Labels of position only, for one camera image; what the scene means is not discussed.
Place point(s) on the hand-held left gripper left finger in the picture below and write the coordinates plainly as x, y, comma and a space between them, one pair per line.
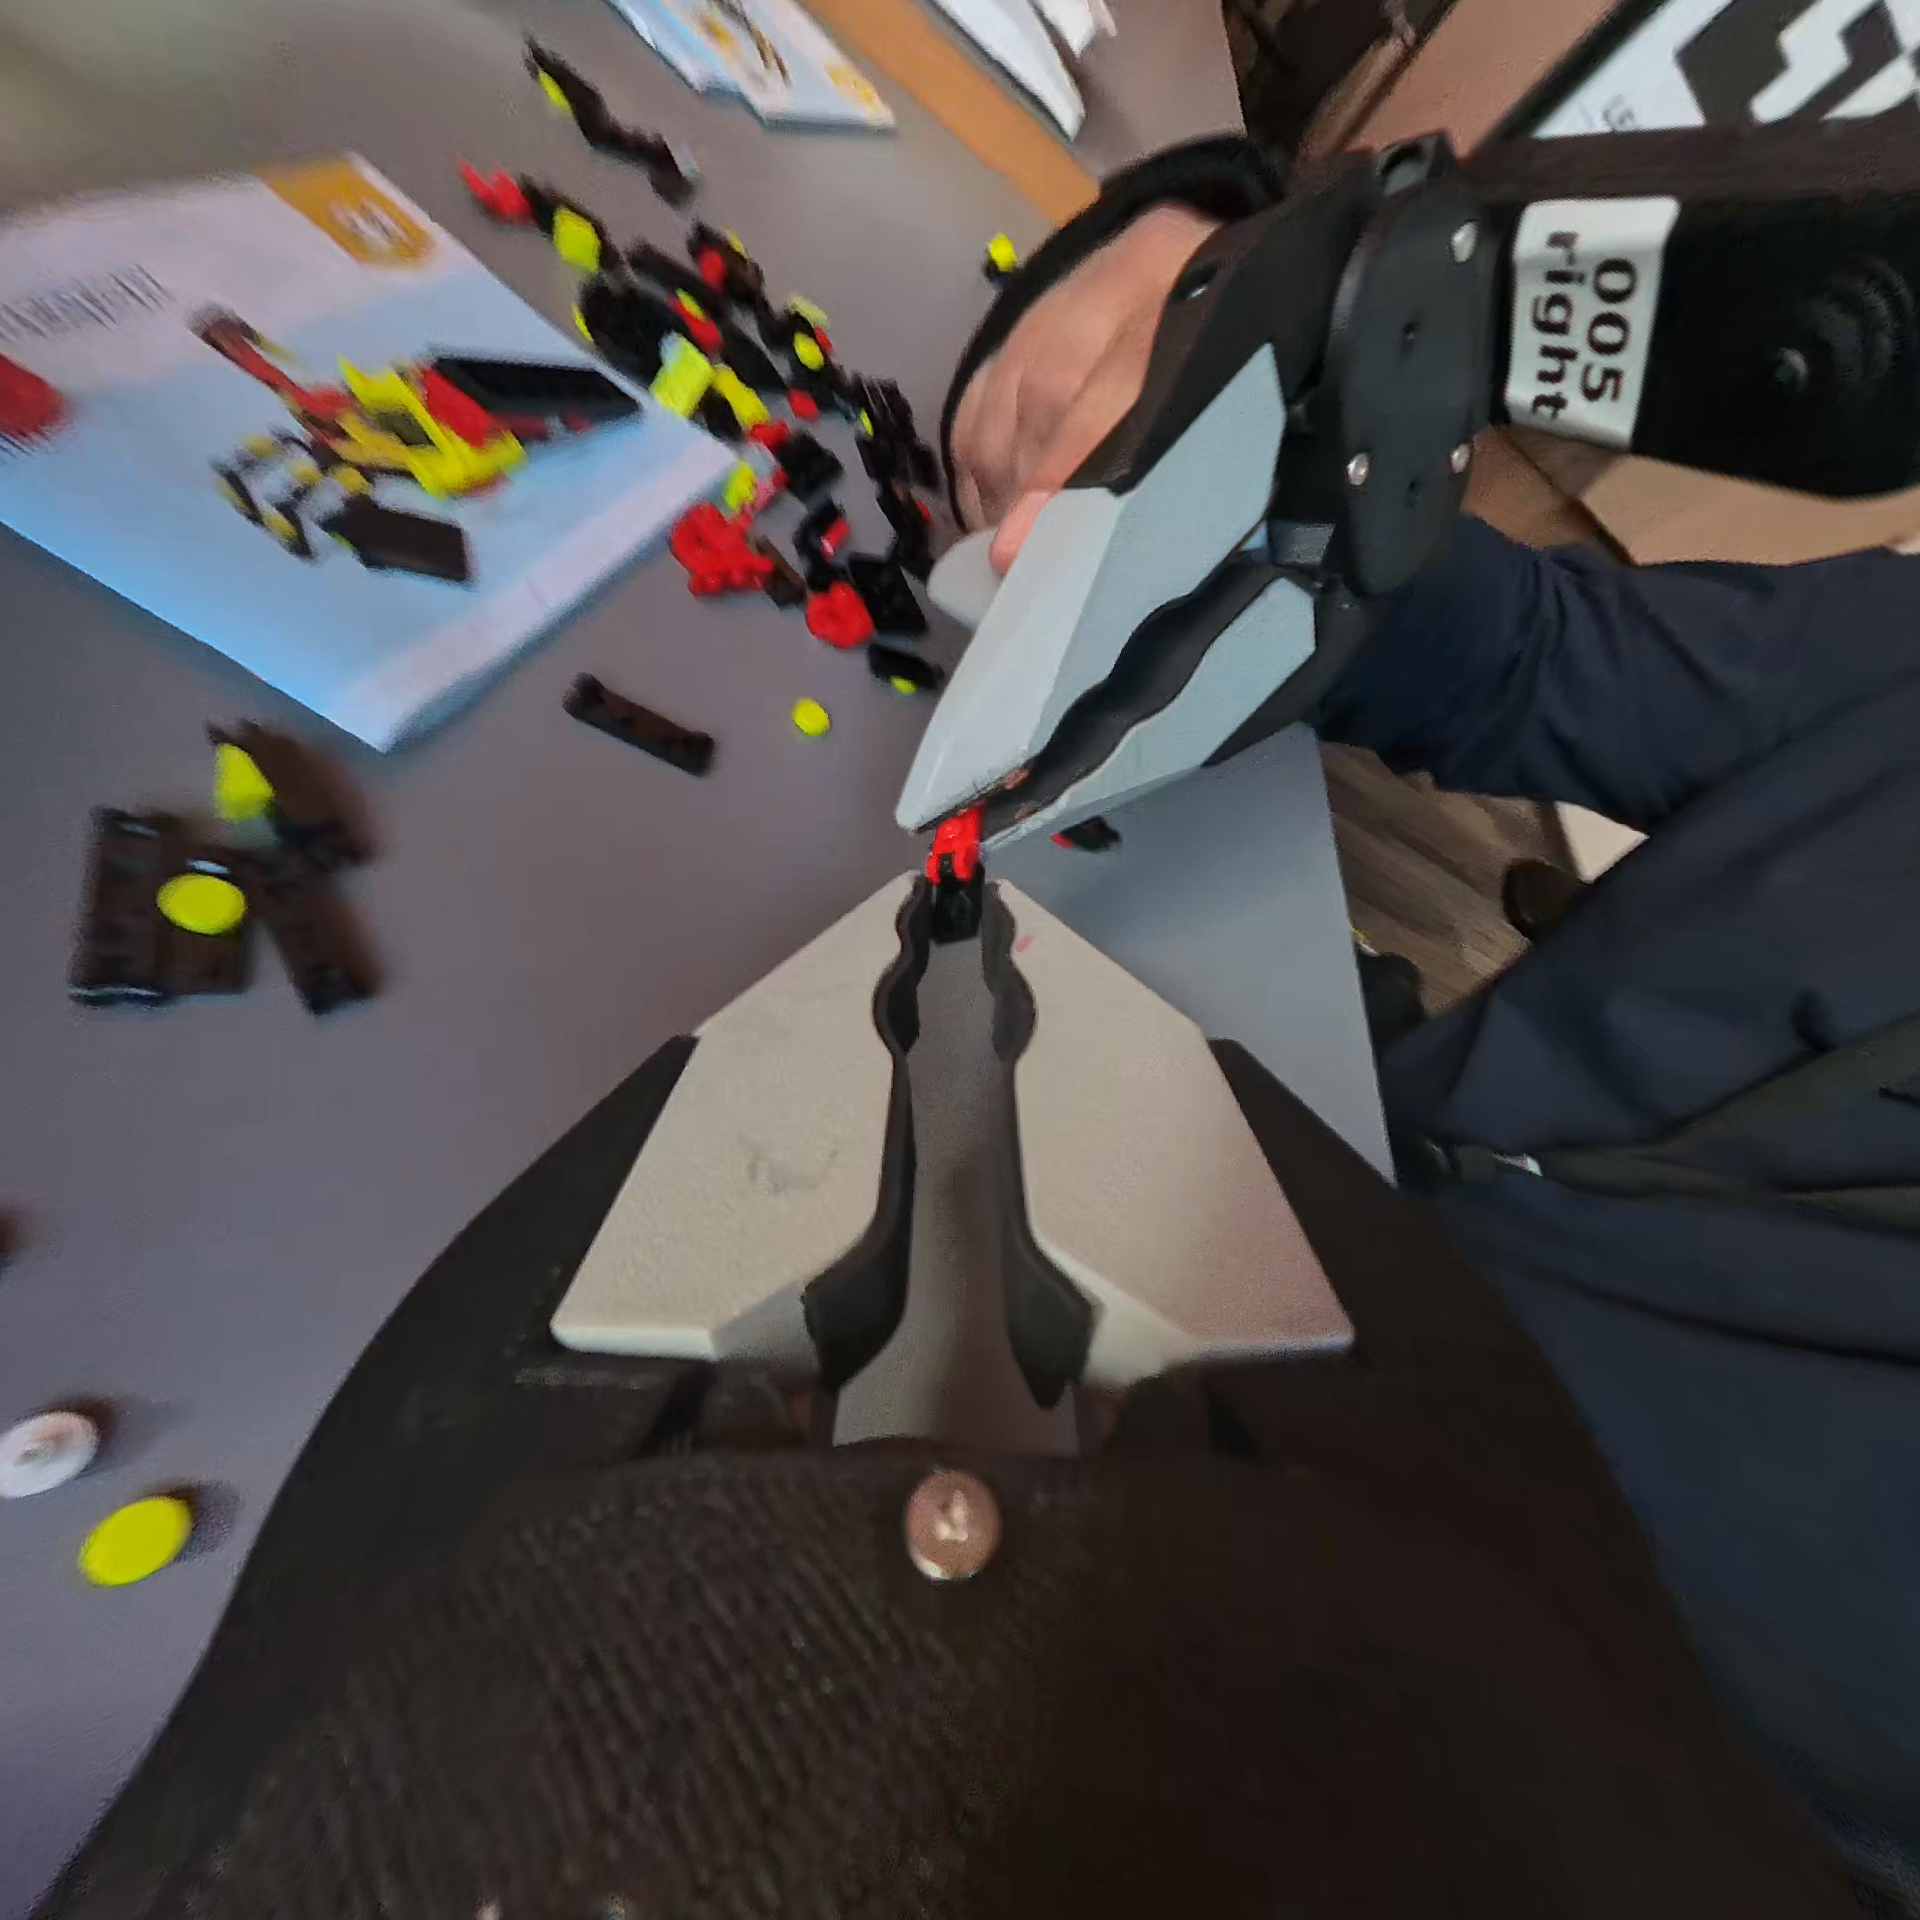
734, 1170

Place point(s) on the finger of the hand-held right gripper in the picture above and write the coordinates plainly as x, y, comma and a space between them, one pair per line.
1215, 691
1110, 586

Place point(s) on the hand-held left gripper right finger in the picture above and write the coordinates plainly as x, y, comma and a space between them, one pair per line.
1171, 1170

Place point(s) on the black and red lego hinge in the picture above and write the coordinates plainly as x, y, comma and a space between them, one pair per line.
956, 855

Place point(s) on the narrow black lego plate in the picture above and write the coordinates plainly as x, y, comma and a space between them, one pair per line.
639, 725

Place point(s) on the person's right forearm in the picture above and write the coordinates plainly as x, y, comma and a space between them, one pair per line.
1622, 676

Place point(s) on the black lego clip piece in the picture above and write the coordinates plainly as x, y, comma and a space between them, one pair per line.
1087, 836

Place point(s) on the pile of lego pieces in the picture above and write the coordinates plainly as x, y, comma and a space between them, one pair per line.
722, 555

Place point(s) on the large black studded lego plate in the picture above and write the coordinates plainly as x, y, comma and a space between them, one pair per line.
541, 387

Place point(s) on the black lego plate assembly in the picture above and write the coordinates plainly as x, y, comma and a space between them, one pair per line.
135, 960

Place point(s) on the yellow slope lego piece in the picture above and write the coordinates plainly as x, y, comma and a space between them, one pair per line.
575, 237

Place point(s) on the long black lego assembly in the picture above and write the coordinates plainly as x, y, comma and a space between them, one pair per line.
600, 128

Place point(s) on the large yellow round lego tile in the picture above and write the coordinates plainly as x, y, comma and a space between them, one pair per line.
135, 1541

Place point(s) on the black wedge lego plate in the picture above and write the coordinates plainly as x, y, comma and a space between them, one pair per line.
407, 543

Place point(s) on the red angled lego piece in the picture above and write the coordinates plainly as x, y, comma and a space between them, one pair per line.
494, 193

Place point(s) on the red rounded lego piece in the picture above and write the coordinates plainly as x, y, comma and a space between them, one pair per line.
24, 401

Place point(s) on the person's right hand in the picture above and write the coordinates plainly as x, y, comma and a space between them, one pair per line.
1049, 377

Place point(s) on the framed marker sign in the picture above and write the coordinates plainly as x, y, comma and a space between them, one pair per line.
1801, 62

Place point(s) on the crumpled white paper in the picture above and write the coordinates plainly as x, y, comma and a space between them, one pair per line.
1021, 62

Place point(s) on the blue scorpion instruction booklet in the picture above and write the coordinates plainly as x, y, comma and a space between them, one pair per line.
571, 496

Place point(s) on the person's torso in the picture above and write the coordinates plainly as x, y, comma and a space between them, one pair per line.
1724, 1200

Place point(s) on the small instruction booklet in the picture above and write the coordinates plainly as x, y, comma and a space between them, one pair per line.
811, 70
654, 32

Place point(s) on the white round disc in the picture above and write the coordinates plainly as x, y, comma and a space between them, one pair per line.
46, 1452

